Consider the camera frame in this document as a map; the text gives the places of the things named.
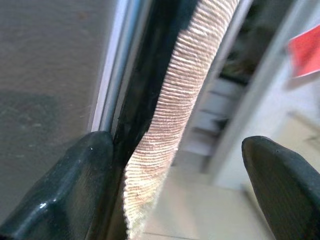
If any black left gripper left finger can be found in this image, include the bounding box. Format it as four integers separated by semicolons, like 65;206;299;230
0;130;115;240

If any beige ribbed towel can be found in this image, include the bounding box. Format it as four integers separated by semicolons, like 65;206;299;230
122;0;241;240

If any black fridge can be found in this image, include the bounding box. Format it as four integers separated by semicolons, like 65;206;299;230
0;0;251;240

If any red paper card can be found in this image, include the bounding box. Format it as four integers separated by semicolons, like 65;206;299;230
286;24;320;80

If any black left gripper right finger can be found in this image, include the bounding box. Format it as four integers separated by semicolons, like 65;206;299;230
241;135;320;240

